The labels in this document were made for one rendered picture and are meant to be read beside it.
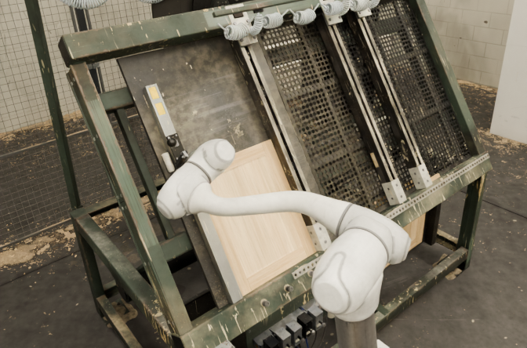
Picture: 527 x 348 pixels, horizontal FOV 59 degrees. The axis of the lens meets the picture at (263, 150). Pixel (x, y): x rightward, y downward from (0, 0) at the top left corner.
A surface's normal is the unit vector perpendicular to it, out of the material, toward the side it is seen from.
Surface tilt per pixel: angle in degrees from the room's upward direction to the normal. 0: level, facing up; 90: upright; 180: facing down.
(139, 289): 0
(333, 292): 84
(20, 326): 0
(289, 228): 57
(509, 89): 90
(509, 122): 90
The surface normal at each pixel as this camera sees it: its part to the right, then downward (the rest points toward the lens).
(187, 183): 0.00, -0.59
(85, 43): 0.50, -0.21
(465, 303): -0.04, -0.89
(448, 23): -0.77, 0.32
